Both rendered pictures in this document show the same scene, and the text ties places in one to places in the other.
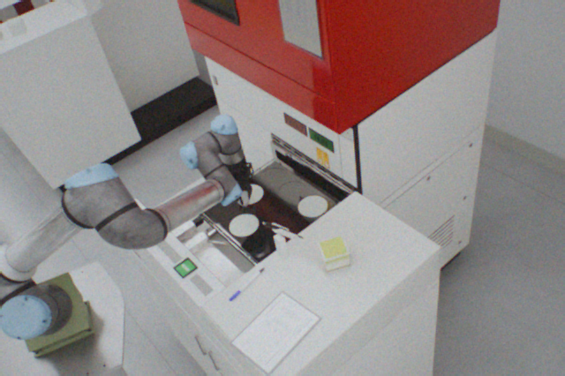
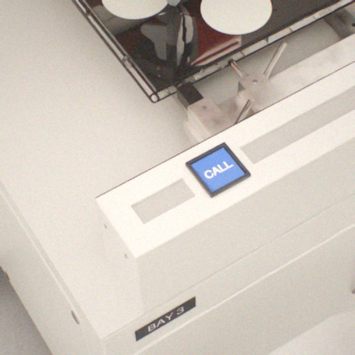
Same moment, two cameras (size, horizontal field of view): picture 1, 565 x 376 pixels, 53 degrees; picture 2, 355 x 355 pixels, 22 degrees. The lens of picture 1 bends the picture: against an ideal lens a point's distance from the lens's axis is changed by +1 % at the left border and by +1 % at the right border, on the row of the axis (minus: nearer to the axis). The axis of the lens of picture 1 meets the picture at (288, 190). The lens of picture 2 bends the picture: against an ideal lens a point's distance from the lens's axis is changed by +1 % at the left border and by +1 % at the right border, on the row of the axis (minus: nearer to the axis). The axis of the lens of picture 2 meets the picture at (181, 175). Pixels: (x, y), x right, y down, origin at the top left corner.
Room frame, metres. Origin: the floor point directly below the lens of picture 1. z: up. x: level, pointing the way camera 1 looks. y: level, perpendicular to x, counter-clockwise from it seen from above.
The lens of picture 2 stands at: (1.33, 1.09, 1.83)
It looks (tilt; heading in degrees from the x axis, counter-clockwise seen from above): 56 degrees down; 273
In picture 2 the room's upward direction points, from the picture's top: 3 degrees counter-clockwise
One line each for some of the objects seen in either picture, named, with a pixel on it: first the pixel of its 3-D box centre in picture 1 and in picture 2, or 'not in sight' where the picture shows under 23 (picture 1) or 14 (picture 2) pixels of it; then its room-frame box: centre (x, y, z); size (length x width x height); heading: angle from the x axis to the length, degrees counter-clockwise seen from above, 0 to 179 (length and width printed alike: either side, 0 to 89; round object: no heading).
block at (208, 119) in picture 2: (184, 230); (214, 127); (1.32, 0.38, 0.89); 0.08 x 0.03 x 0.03; 123
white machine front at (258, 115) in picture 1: (277, 126); not in sight; (1.63, -0.01, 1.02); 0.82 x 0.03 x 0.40; 33
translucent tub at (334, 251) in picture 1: (334, 254); not in sight; (1.01, -0.09, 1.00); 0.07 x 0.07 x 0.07; 6
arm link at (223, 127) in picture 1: (225, 134); not in sight; (1.38, 0.16, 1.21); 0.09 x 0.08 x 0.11; 122
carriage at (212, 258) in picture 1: (211, 261); (310, 89); (1.19, 0.29, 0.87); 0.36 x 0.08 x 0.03; 33
